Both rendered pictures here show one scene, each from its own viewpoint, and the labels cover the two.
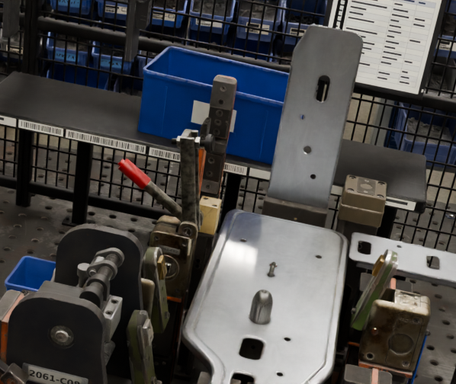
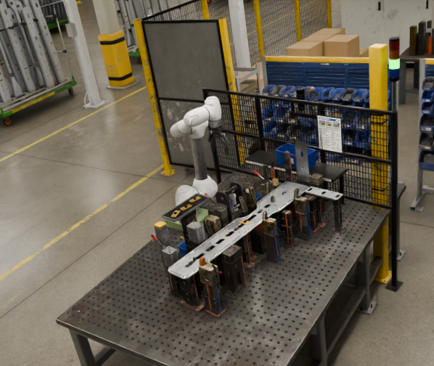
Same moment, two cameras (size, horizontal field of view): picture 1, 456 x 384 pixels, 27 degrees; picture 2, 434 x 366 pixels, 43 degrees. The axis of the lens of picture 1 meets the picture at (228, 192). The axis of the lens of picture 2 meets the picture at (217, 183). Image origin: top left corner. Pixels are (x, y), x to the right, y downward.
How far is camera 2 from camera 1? 304 cm
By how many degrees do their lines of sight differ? 35
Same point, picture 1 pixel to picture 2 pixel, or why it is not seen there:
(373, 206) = (316, 180)
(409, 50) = (337, 141)
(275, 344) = (272, 205)
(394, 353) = (300, 209)
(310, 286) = (289, 196)
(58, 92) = (265, 155)
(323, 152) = (305, 168)
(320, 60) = (300, 147)
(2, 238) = (257, 189)
